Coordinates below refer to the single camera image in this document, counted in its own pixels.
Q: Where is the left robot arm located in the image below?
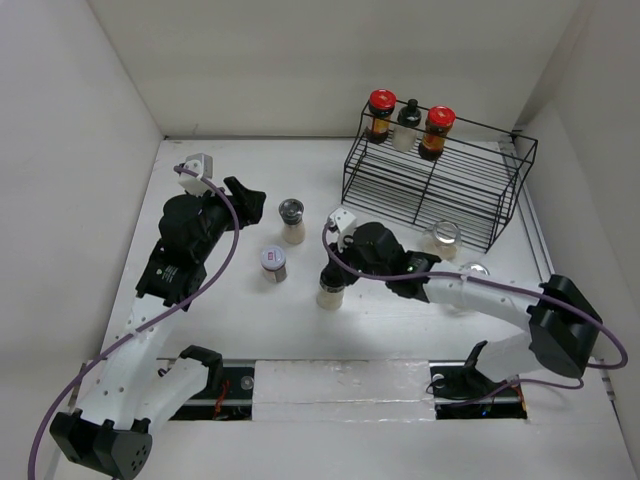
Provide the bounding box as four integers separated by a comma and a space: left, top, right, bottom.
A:
49, 171, 266, 479

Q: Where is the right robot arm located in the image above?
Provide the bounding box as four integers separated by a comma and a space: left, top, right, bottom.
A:
320, 221, 602, 404

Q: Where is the round glass jar metal rim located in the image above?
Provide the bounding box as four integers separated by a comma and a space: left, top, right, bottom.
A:
421, 220, 462, 261

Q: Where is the black wire rack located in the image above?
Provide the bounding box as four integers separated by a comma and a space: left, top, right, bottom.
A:
341, 107, 538, 251

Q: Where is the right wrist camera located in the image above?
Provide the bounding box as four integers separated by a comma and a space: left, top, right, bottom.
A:
327, 207, 357, 249

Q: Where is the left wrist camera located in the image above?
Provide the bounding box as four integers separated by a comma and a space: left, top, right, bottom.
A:
177, 153, 214, 197

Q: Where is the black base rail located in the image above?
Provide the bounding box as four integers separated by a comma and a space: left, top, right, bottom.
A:
174, 360, 527, 423

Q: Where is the black pump cap salt bottle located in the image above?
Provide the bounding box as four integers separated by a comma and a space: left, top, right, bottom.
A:
392, 99, 422, 152

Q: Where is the black knob cap salt bottle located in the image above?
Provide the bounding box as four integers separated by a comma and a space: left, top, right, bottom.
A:
316, 277, 345, 311

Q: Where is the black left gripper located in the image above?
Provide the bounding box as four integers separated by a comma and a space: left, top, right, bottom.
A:
189, 177, 263, 261

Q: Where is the orange label jar red lid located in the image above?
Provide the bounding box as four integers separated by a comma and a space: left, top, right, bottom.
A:
418, 105, 456, 162

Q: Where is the dark sauce jar red lid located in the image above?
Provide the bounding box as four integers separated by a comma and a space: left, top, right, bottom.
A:
365, 89, 397, 144

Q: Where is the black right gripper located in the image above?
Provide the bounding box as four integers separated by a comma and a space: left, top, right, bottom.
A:
324, 231, 389, 286

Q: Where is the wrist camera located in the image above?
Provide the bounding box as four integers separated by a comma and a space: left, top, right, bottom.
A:
327, 207, 357, 249
177, 153, 214, 197

